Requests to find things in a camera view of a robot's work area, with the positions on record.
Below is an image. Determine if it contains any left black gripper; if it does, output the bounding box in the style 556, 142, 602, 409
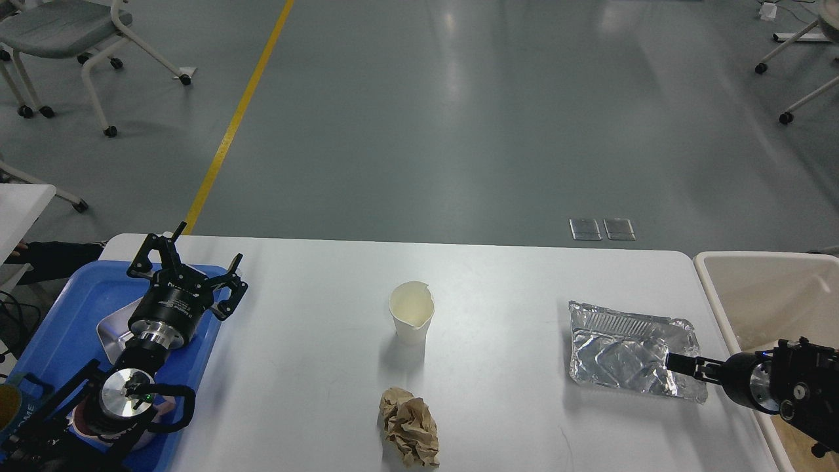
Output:
127, 221, 249, 347

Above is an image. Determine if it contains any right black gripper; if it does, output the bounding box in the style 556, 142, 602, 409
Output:
665, 353, 780, 415

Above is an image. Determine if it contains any aluminium foil container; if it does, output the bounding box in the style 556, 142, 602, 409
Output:
568, 301, 708, 405

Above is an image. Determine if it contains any steel rectangular tray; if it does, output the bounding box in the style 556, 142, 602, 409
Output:
96, 299, 141, 364

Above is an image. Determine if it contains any pink HOME mug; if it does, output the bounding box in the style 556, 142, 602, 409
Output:
68, 395, 176, 451

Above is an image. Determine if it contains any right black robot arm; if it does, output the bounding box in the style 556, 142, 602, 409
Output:
665, 337, 838, 459

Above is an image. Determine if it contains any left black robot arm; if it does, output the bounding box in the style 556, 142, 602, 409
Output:
2, 223, 248, 471

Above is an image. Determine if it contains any beige plastic bin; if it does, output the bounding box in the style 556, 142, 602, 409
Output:
693, 252, 839, 472

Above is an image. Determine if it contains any brown paper in bin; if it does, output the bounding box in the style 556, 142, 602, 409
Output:
770, 415, 838, 471

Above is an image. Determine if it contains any blue plastic tray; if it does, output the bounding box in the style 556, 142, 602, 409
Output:
0, 261, 233, 472

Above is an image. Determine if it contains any person in dark trousers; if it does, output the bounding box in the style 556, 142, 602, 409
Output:
4, 240, 107, 286

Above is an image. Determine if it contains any metal floor plate right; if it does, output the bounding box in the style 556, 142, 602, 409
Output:
603, 218, 637, 241

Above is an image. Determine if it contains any metal floor plate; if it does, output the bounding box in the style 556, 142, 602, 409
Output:
569, 218, 602, 241
603, 218, 637, 241

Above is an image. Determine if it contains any white side table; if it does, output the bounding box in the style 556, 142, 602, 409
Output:
1, 184, 56, 262

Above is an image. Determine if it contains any metal floor plate left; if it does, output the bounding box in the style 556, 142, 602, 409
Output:
569, 218, 602, 241

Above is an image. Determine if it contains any dark blue HOME mug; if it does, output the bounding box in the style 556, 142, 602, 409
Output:
1, 372, 55, 444

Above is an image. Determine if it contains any white paper cup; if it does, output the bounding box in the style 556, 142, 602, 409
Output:
387, 281, 435, 345

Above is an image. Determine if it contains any crumpled brown paper ball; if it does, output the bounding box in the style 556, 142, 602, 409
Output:
380, 387, 440, 468

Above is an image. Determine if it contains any grey office chair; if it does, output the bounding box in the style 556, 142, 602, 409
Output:
1, 1, 193, 138

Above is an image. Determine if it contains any white chair base right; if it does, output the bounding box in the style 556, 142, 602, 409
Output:
754, 0, 839, 125

